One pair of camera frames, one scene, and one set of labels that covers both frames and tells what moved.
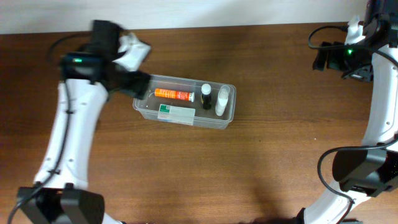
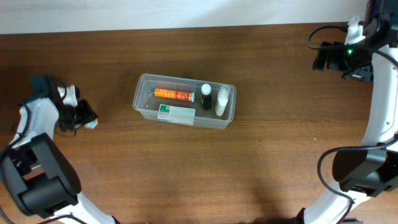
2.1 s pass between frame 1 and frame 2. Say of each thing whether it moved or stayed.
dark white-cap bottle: stayed
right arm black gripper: stayed
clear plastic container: stayed
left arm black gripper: moved
